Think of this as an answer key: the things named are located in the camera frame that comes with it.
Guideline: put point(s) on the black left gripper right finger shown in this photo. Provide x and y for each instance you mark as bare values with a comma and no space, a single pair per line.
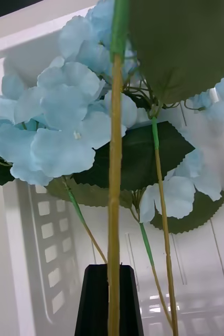
130,302

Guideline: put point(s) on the pale blue flower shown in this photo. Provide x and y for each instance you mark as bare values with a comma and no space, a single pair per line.
165,236
174,197
114,183
62,147

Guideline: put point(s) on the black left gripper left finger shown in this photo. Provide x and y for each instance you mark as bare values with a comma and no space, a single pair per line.
94,302

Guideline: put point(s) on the shallow white plastic box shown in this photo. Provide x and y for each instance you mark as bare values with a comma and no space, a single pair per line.
12,262

